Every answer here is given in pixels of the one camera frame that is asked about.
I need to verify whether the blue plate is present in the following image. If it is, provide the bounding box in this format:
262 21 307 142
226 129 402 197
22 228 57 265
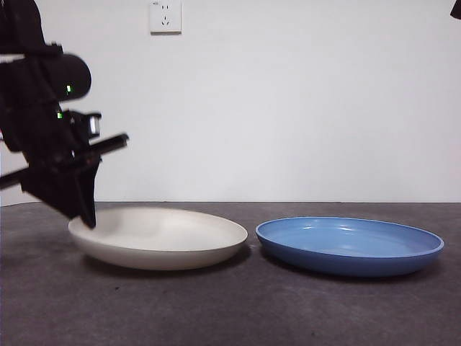
255 216 445 278

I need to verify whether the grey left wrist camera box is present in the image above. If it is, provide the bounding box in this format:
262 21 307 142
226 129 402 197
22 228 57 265
88 112 103 138

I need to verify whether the white plate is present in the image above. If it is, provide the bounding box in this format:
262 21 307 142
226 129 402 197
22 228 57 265
67 205 249 272

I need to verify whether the white wall socket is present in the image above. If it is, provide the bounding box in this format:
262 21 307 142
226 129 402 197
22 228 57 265
149 0 182 36

